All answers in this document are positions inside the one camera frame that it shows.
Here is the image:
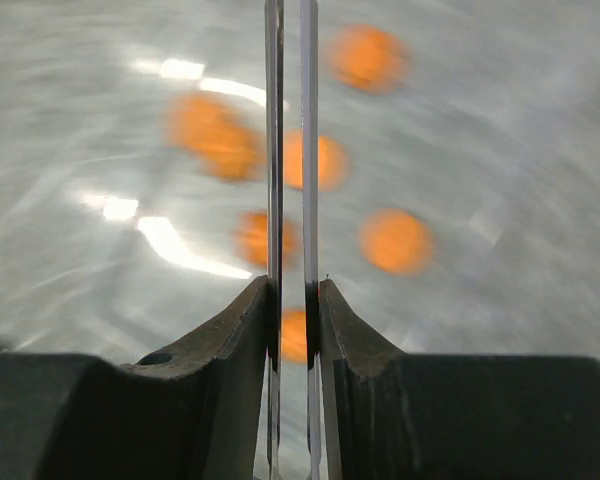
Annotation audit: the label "clear plastic tray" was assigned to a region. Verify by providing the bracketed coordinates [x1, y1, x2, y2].
[0, 0, 600, 451]

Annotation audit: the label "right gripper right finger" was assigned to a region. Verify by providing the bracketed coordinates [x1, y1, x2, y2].
[319, 280, 600, 479]

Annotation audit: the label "swirl orange cookie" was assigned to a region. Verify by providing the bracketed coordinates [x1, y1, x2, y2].
[168, 92, 264, 182]
[281, 309, 307, 364]
[235, 210, 299, 268]

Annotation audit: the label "metal tongs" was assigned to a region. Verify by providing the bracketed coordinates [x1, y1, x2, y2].
[250, 1, 337, 479]

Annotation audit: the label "round orange cookie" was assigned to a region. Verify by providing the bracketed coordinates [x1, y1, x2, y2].
[283, 130, 348, 192]
[328, 24, 412, 94]
[359, 209, 435, 275]

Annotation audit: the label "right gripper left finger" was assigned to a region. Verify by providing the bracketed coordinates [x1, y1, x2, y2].
[0, 276, 270, 479]

